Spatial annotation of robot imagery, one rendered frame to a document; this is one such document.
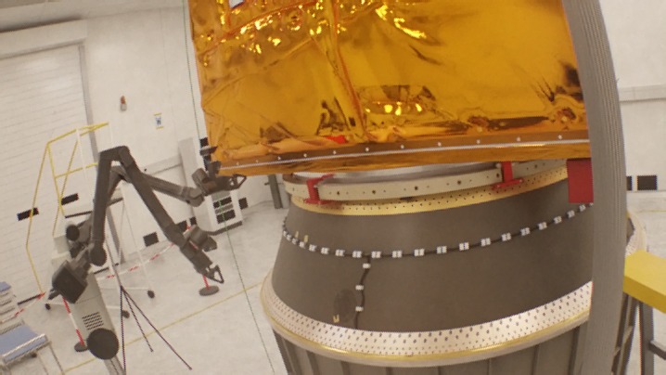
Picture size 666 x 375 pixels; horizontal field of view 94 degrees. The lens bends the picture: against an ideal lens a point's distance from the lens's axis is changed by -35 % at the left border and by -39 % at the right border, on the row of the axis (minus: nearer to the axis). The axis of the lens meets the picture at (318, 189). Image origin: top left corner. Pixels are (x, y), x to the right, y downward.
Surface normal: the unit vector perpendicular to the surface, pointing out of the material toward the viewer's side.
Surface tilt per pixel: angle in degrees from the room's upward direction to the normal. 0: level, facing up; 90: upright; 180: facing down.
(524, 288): 62
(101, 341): 90
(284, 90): 86
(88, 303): 90
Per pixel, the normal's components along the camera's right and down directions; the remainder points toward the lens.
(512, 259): -0.19, -0.27
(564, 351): 0.11, 0.15
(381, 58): -0.66, 0.23
